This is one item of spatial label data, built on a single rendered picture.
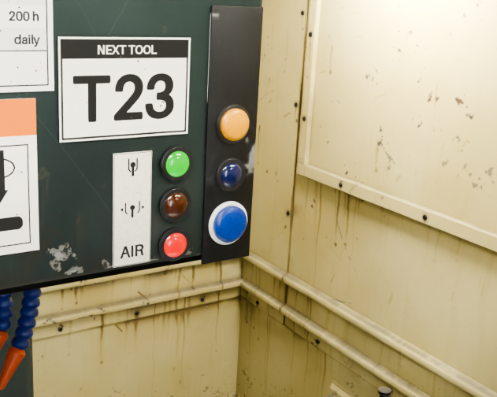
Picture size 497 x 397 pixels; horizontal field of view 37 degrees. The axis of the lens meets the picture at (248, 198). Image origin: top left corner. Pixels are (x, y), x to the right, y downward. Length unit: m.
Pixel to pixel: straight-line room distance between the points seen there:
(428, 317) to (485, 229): 0.23
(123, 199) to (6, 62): 0.13
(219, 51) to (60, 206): 0.16
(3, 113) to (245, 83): 0.18
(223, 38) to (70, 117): 0.13
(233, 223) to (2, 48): 0.22
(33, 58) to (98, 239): 0.14
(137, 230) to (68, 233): 0.05
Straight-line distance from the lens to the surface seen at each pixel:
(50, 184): 0.53
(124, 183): 0.55
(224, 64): 0.57
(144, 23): 0.54
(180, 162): 0.56
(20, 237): 0.53
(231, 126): 0.57
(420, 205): 1.43
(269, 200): 1.81
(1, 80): 0.50
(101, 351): 1.86
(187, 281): 1.88
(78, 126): 0.52
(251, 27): 0.58
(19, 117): 0.51
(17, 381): 1.38
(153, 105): 0.54
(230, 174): 0.58
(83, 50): 0.52
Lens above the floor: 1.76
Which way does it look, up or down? 16 degrees down
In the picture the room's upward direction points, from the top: 3 degrees clockwise
